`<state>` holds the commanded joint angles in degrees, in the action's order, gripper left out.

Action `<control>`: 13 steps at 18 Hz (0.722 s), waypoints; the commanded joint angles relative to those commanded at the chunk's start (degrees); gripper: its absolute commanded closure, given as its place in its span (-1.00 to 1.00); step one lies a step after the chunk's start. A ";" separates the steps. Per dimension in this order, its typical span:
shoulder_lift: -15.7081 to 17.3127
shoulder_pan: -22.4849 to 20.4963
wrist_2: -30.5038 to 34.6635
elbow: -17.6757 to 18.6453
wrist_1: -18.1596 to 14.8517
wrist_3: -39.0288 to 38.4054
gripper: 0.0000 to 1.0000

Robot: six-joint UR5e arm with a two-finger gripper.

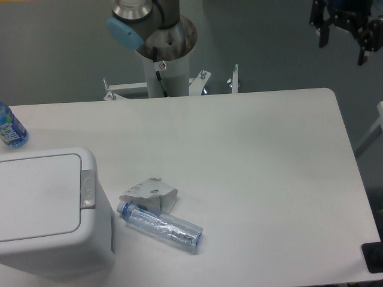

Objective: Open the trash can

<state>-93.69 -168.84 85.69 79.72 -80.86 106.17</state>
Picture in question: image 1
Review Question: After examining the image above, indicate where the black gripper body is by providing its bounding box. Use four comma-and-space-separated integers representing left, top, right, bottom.
326, 1, 373, 39

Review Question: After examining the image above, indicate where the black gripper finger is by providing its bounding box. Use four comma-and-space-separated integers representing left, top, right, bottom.
357, 19, 382, 66
309, 0, 333, 48

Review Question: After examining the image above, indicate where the white push-button trash can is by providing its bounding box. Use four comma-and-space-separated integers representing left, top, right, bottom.
1, 148, 115, 278

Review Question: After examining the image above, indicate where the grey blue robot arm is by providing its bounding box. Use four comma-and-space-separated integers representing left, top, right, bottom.
107, 1, 382, 65

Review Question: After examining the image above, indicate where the white table leg right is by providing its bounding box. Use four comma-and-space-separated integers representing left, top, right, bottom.
354, 101, 382, 158

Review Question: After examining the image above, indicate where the black clamp at table edge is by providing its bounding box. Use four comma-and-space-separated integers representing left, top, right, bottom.
361, 242, 382, 274

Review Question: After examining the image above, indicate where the crumpled white paper carton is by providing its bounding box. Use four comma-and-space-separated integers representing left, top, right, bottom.
119, 178, 178, 213

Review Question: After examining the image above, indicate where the crushed clear plastic bottle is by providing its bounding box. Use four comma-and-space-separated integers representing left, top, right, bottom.
117, 201, 203, 254

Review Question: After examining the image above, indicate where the blue labelled water bottle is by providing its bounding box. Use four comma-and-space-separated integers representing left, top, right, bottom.
1, 102, 29, 148

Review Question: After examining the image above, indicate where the white metal base frame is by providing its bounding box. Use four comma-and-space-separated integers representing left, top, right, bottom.
103, 63, 241, 101

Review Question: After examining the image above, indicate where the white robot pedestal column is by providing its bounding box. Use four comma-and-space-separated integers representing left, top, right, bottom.
141, 56, 190, 98

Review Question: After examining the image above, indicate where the black cable on pedestal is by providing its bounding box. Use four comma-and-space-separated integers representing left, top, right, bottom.
153, 46, 168, 98

